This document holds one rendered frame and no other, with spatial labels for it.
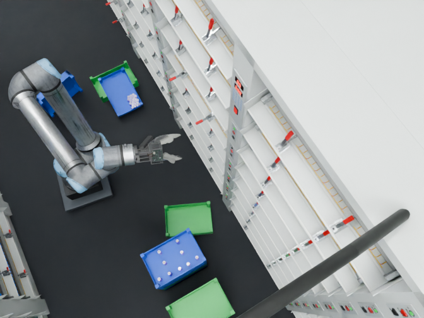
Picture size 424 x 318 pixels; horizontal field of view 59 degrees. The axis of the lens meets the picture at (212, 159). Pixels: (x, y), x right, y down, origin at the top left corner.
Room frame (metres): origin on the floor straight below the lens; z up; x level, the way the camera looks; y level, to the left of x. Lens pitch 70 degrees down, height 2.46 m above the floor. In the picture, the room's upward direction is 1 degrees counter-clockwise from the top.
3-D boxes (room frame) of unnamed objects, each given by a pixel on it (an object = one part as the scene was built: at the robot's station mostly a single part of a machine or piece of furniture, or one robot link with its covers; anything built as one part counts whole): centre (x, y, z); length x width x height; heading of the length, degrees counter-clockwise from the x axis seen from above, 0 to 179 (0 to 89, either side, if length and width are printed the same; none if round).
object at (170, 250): (0.21, 0.22, 0.36); 0.30 x 0.20 x 0.08; 118
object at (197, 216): (0.48, 0.16, 0.04); 0.30 x 0.20 x 0.08; 94
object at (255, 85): (0.63, -0.17, 0.85); 0.20 x 0.09 x 1.70; 118
